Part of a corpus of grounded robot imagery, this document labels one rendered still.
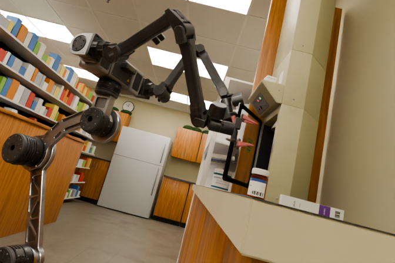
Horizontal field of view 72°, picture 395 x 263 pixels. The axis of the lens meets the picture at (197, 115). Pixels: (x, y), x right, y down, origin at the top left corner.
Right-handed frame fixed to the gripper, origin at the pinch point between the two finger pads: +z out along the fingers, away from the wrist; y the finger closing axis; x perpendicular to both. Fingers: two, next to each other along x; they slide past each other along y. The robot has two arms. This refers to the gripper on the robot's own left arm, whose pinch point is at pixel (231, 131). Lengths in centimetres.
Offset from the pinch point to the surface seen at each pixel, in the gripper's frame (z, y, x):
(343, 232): 60, -45, 102
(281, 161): 23.9, -20.9, 1.4
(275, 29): -71, -37, -23
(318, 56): -28, -53, -8
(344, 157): 20, -46, -36
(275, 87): -10.5, -29.6, 7.1
